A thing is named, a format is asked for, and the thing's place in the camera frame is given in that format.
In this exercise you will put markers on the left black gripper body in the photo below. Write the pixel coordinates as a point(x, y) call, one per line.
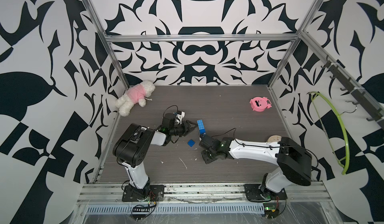
point(183, 128)

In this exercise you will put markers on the dark blue long lego brick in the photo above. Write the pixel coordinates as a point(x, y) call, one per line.
point(201, 127)

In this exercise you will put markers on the small dark blue lego brick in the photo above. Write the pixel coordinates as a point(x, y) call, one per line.
point(191, 143)

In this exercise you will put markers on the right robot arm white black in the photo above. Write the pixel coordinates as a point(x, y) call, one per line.
point(294, 163)

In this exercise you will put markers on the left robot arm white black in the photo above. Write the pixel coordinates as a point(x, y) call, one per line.
point(132, 147)

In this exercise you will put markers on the white plush toy pink shirt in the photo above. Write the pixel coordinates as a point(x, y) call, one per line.
point(138, 94)

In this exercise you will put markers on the beige round clock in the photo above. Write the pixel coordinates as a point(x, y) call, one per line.
point(274, 138)

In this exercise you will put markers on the pink pig alarm clock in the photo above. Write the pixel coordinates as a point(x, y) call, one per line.
point(260, 104)

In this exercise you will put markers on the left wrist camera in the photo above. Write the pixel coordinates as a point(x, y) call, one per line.
point(179, 117)

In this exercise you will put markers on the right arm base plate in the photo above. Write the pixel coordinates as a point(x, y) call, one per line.
point(255, 194)

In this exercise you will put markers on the white vented cable duct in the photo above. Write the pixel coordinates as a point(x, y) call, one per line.
point(206, 208)

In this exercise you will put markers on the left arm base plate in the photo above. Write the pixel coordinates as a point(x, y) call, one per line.
point(152, 193)

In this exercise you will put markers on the black wall hook rack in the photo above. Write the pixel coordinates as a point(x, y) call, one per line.
point(351, 86)

